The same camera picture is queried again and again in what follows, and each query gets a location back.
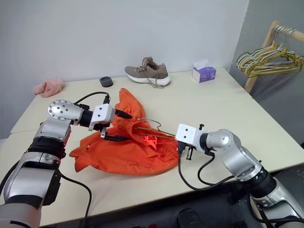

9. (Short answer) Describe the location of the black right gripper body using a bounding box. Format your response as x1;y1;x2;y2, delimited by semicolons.
176;141;195;161

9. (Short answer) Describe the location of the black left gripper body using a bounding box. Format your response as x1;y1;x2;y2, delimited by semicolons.
99;107;119;139

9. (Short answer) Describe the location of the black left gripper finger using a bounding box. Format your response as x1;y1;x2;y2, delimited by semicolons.
115;107;133;120
104;133;131;142

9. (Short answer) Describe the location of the orange cloth garment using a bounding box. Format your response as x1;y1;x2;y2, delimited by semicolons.
69;87;180;177

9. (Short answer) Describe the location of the olive wire clothes hanger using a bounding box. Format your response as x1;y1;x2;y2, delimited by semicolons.
132;117;178;141

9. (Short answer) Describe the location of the black round cap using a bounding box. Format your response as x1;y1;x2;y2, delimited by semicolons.
99;76;114;89

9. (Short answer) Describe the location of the taupe sneaker with white sole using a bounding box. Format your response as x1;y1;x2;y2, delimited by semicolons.
124;56;172;89

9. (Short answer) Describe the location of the dark rounded shape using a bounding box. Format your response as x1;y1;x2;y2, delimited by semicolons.
176;207;203;228

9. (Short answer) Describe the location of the pink fluffy cloth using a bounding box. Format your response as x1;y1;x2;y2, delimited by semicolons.
33;76;66;98

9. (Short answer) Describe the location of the purple and white tissue box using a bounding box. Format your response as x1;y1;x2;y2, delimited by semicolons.
191;60;217;84

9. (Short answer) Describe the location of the wooden clothes rack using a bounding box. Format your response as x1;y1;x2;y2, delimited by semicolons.
244;20;304;93

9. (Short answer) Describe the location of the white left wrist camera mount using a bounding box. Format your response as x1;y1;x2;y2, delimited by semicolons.
88;104;116;132

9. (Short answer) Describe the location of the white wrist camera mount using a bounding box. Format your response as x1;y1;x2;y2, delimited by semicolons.
88;104;116;132
175;123;203;151

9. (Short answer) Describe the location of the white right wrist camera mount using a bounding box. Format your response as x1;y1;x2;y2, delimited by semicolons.
175;123;203;151

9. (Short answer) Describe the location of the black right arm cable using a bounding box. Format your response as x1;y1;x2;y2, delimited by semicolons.
177;123;238;191

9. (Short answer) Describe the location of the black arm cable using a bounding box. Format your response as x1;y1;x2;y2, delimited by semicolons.
60;92;112;228
177;123;238;191

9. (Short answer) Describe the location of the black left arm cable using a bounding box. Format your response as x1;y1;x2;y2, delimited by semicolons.
60;92;112;228

